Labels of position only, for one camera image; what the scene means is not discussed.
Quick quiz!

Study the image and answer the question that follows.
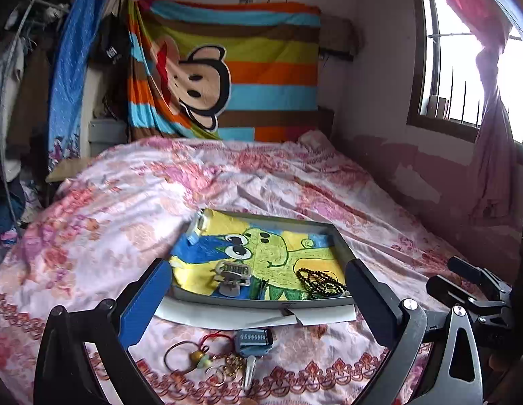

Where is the black bead necklace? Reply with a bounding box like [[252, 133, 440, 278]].
[[294, 266, 348, 300]]

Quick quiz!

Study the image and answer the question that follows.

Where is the pink floral bedspread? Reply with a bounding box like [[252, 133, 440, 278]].
[[0, 132, 457, 404]]

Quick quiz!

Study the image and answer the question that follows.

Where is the white paper sheet under box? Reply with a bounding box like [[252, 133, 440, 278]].
[[155, 296, 357, 331]]

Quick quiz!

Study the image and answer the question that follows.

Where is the silver snap hair clip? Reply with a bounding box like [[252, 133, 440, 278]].
[[243, 355, 257, 392]]

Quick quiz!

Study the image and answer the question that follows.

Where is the blue kids smartwatch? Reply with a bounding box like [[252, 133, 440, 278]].
[[234, 328, 273, 358]]

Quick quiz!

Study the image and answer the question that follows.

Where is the grey claw hair clip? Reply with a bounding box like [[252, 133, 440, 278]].
[[214, 261, 251, 298]]

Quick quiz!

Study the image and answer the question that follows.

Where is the colourful cartoon drawing paper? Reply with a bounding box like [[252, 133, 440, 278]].
[[168, 208, 348, 302]]

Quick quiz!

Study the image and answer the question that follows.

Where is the grey shallow cardboard box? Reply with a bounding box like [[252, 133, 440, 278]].
[[168, 207, 358, 309]]

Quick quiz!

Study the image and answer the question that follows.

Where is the barred window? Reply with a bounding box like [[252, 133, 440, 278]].
[[407, 0, 523, 158]]

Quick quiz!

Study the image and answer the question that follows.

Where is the grey storage box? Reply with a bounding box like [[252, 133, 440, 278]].
[[88, 118, 128, 157]]

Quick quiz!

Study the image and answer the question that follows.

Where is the pink window curtain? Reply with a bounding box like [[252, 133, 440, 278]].
[[445, 0, 516, 224]]

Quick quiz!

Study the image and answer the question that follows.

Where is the striped monkey cartoon blanket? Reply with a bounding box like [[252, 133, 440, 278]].
[[127, 0, 331, 143]]

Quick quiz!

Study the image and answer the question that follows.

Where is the blue dotted hanging fabric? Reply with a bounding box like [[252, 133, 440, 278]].
[[47, 0, 105, 170]]

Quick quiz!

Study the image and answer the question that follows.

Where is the hanging clothes rack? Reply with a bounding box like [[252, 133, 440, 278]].
[[0, 0, 70, 248]]

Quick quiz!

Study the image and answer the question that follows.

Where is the thin metal ring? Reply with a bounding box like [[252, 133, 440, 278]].
[[204, 364, 227, 386]]

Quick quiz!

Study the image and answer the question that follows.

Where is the red string bead bracelet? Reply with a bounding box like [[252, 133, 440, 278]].
[[199, 330, 236, 358]]

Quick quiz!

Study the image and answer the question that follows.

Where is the gold chain jewelry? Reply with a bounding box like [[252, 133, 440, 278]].
[[222, 354, 245, 379]]

